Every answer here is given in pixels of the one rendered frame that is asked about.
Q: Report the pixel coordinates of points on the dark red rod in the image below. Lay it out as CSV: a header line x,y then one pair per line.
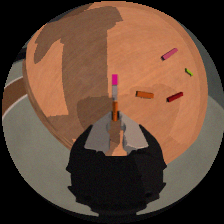
x,y
175,96

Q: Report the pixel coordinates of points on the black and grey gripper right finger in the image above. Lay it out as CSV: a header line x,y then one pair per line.
x,y
136,137

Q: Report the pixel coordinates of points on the orange rod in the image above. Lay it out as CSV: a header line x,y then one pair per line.
x,y
115,110
144,94

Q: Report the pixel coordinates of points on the grey rod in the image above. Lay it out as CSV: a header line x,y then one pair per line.
x,y
114,92

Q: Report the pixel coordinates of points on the pink rod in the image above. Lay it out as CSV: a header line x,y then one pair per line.
x,y
168,54

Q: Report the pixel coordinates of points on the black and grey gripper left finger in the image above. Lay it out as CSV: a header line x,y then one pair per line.
x,y
95,138

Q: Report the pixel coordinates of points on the magenta rod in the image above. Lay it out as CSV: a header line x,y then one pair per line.
x,y
114,79

